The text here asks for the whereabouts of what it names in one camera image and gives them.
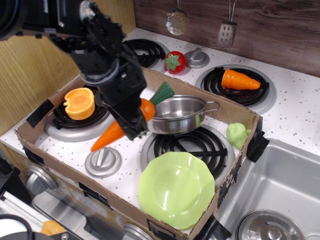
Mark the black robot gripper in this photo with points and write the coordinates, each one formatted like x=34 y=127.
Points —
x=120 y=83

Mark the orange toy carrot green top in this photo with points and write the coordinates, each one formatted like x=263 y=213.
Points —
x=147 y=107

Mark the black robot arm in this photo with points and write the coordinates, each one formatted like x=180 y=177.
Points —
x=95 y=44

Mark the light green plastic plate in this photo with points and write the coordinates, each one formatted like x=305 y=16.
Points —
x=176 y=188

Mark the orange toy carrot piece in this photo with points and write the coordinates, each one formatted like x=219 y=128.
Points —
x=235 y=80

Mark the front left black burner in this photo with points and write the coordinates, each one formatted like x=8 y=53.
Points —
x=61 y=127

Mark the black burner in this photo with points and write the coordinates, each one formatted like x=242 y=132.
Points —
x=205 y=143
x=61 y=127
x=150 y=53
x=260 y=100

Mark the small stainless steel pot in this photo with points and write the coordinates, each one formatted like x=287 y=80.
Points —
x=180 y=114

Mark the silver stove knob front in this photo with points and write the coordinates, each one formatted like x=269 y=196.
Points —
x=103 y=163

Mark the silver stove knob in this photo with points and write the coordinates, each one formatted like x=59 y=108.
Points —
x=196 y=59
x=103 y=163

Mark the orange toy pumpkin half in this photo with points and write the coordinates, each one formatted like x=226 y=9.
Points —
x=79 y=103

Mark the rear left black burner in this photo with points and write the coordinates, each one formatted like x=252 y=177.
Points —
x=150 y=53

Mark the red toy strawberry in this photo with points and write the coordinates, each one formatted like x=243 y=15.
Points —
x=175 y=62

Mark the front right black burner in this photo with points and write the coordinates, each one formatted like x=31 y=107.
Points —
x=205 y=143

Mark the rear right black burner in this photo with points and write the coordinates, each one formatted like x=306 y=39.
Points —
x=260 y=100

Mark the silver stove knob rear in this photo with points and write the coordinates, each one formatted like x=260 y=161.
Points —
x=196 y=59

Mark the light green toy lettuce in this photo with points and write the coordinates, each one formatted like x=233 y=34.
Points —
x=237 y=135

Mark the silver oven knob right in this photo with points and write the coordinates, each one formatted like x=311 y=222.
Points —
x=132 y=232

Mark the silver oven knob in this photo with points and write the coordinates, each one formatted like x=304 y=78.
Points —
x=39 y=181
x=132 y=232

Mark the brown cardboard fence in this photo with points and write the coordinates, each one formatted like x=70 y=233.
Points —
x=114 y=199

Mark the silver oven knob left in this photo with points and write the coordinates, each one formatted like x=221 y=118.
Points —
x=39 y=181

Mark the hanging metal slotted spoon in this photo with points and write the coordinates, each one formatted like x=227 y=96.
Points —
x=177 y=21

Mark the hanging metal spatula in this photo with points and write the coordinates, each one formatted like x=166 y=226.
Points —
x=228 y=28

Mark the orange object bottom left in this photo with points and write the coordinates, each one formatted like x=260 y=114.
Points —
x=51 y=227

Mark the stainless steel sink basin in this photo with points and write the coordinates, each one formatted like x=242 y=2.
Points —
x=286 y=180

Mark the silver pot lid in sink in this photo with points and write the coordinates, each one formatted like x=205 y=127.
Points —
x=268 y=225

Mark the silver oven door handle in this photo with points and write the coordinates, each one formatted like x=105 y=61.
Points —
x=83 y=225

